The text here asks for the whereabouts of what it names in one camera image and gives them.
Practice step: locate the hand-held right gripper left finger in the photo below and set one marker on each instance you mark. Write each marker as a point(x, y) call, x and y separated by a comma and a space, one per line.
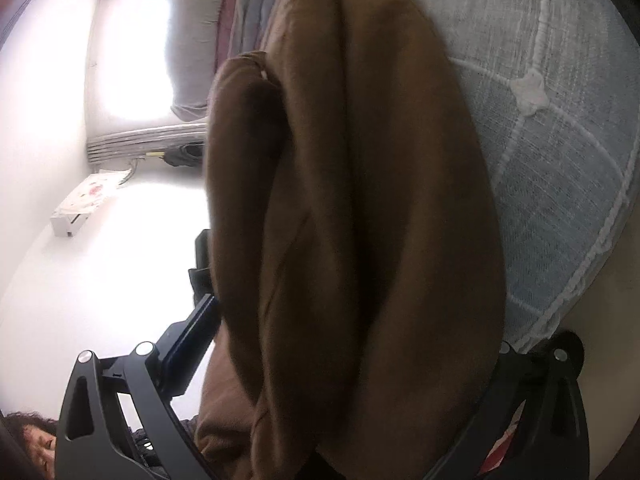
point(192, 332)

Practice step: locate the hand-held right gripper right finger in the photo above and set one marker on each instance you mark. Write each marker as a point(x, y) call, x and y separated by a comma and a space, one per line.
point(537, 380)

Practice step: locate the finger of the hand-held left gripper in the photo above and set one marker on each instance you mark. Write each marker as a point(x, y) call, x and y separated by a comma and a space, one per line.
point(201, 260)

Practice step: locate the brown coat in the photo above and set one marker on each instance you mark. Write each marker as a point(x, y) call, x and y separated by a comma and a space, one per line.
point(360, 210)

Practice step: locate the black garment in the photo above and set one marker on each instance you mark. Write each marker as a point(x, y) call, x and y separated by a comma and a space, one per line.
point(185, 155)

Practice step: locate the printed white bag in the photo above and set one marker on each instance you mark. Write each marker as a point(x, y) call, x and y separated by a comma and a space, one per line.
point(97, 190)

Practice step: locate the white box appliance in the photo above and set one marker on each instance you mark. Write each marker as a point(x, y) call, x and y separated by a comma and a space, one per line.
point(75, 217)

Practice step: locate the person's head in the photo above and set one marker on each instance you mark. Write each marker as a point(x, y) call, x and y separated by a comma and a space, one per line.
point(35, 445)

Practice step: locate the white pillow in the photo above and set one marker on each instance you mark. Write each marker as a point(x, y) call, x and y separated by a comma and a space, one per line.
point(192, 60)

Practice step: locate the white grey mattress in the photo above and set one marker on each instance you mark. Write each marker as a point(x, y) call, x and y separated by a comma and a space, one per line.
point(550, 160)

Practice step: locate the striped folded bedding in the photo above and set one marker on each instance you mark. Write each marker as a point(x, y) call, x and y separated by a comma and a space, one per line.
point(250, 5)

